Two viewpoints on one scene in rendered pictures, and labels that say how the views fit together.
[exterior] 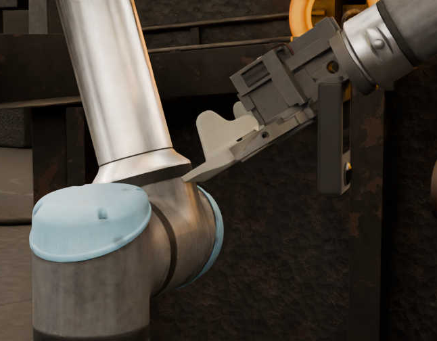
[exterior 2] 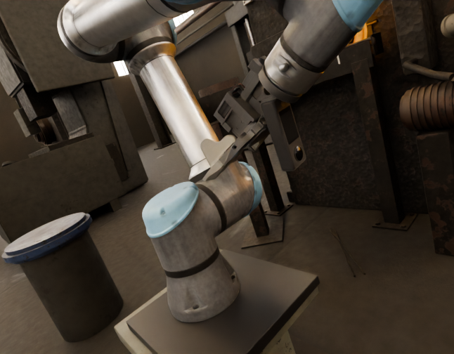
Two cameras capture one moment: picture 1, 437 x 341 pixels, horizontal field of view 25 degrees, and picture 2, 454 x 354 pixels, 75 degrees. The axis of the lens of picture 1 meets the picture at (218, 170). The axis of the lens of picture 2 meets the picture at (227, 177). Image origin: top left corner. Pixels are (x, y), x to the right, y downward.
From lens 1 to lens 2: 0.58 m
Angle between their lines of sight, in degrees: 27
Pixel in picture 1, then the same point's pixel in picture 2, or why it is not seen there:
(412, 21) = (301, 41)
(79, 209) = (152, 210)
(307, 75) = (255, 100)
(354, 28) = (268, 61)
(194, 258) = (240, 207)
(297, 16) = not seen: hidden behind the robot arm
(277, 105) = (242, 124)
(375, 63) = (287, 81)
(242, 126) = (225, 142)
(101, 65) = (172, 121)
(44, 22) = not seen: hidden behind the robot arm
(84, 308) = (170, 258)
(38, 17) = not seen: hidden behind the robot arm
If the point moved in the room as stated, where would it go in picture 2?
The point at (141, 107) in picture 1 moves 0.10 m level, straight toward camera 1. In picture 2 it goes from (196, 136) to (175, 148)
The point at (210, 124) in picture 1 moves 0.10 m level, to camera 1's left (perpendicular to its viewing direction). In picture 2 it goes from (207, 147) to (161, 159)
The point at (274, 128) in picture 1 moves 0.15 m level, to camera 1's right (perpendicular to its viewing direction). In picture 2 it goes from (240, 141) to (341, 114)
